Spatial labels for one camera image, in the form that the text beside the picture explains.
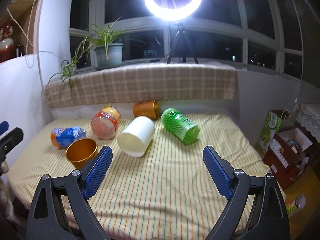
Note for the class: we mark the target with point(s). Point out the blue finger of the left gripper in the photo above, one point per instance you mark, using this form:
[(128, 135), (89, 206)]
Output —
[(4, 126)]

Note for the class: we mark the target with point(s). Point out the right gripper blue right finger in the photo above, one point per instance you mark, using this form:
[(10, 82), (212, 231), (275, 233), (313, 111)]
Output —
[(220, 171)]

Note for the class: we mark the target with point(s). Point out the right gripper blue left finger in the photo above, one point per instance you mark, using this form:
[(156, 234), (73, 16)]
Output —
[(94, 172)]

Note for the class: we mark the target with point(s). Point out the orange patterned paper cup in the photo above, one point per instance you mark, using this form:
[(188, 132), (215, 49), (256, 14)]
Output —
[(81, 151)]

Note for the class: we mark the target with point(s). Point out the white paper cup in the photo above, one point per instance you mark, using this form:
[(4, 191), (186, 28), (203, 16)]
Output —
[(136, 137)]

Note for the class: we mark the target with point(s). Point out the left hand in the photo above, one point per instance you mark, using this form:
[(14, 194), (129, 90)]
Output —
[(3, 168)]

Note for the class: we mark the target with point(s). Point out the red orange snack jar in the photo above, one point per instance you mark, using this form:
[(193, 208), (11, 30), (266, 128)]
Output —
[(105, 123)]

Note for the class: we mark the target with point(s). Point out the blue orange Arctic Ocean bottle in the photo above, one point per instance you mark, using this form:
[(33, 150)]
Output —
[(64, 137)]

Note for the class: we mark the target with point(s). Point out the green drink bottle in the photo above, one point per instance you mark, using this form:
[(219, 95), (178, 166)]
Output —
[(179, 125)]

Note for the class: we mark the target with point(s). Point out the striped yellow table cloth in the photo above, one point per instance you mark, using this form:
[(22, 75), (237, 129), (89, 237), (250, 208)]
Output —
[(167, 193)]

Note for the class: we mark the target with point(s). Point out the red cardboard box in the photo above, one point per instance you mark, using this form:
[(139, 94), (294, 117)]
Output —
[(289, 154)]

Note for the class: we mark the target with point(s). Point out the green white carton box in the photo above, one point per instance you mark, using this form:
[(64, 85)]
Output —
[(274, 120)]

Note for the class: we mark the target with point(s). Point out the dark small bottle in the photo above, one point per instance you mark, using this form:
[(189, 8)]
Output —
[(20, 50)]

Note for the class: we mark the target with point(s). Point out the red white ceramic vase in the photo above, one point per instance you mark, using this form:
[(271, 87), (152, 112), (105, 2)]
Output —
[(7, 44)]

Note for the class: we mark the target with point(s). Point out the beige plaid sill cloth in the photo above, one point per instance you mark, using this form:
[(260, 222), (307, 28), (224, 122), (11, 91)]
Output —
[(144, 82)]

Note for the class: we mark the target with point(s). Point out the white lace cloth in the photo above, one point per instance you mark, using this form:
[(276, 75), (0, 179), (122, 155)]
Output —
[(307, 115)]

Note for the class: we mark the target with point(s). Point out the black tripod stand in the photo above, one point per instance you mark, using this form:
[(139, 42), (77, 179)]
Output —
[(181, 43)]

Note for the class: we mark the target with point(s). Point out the white ring light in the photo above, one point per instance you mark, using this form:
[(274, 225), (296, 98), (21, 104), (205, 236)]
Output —
[(175, 14)]

